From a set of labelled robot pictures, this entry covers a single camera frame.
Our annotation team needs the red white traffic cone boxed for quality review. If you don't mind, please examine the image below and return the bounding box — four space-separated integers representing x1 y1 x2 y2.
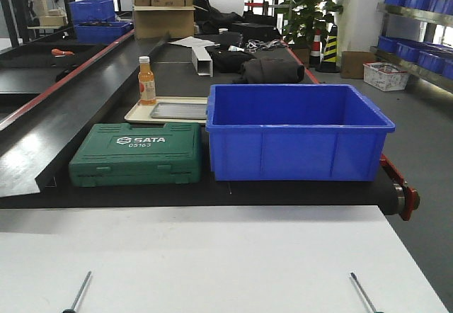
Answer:
309 29 321 67

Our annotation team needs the white rectangular tube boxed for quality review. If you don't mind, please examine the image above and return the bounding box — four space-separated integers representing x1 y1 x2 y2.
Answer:
192 46 213 77

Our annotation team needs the yellow black traffic cone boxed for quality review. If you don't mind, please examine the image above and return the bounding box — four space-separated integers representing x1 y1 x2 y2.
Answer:
316 25 340 73

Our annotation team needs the green potted plant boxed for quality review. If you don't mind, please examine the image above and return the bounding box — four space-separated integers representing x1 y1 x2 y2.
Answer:
280 0 343 47

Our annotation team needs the red conveyor end bracket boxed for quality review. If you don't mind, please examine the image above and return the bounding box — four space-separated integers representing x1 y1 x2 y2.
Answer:
379 154 420 221

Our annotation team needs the beige plastic tray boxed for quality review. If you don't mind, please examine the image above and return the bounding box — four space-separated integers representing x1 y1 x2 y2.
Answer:
124 96 207 125

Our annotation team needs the dark folded cloth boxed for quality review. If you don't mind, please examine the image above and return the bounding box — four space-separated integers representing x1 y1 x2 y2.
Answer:
232 58 305 84

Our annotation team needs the white plastic basket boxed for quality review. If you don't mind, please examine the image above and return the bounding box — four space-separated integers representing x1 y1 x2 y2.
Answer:
363 62 409 92

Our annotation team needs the orange juice bottle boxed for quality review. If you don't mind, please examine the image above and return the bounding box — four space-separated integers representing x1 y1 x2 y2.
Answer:
138 56 156 105

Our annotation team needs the brown cardboard box on floor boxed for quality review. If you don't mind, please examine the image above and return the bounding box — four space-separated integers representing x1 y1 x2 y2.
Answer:
340 51 376 79

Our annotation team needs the large cardboard box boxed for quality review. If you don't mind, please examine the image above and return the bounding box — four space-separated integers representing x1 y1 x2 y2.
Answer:
133 6 195 39

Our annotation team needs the steel shelf rack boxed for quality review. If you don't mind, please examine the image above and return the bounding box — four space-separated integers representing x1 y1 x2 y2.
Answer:
370 0 452 93

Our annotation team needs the large blue plastic bin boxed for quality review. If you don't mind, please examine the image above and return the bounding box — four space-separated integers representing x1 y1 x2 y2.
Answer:
205 84 395 181

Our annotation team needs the grey metal tray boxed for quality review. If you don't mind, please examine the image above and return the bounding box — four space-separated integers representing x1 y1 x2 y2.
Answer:
150 102 207 120

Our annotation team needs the blue bin on left conveyor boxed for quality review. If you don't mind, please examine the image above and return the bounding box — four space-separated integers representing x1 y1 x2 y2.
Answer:
74 21 133 44

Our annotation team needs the green SATA tool case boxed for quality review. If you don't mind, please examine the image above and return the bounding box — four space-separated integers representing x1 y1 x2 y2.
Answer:
69 123 202 187

